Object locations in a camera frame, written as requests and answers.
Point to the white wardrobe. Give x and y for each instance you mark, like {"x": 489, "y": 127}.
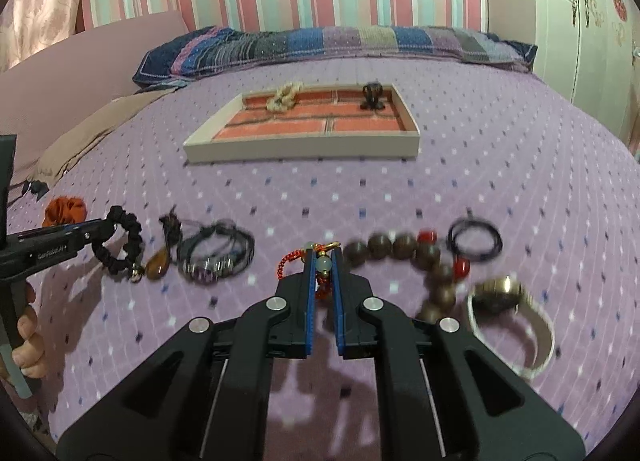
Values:
{"x": 575, "y": 41}

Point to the purple patterned bed sheet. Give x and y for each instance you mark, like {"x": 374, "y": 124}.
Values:
{"x": 500, "y": 166}

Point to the orange scrunchie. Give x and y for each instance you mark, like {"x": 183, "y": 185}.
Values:
{"x": 62, "y": 208}

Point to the white tray with brick lining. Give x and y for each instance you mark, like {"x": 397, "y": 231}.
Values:
{"x": 280, "y": 151}

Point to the person's left hand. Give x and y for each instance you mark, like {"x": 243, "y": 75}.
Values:
{"x": 31, "y": 356}

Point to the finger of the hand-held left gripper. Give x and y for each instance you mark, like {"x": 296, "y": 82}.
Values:
{"x": 95, "y": 232}

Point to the striped patchwork quilt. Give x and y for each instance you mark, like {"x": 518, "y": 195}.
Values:
{"x": 325, "y": 43}

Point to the tan cloth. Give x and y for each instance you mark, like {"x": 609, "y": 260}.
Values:
{"x": 95, "y": 131}

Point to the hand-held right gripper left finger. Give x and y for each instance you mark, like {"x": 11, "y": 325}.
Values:
{"x": 311, "y": 306}

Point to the pink padded headboard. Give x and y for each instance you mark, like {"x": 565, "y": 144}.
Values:
{"x": 75, "y": 66}

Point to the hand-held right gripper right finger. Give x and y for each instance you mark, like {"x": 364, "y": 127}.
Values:
{"x": 339, "y": 306}

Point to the pink floral curtain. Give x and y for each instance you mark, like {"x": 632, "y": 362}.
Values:
{"x": 40, "y": 1}

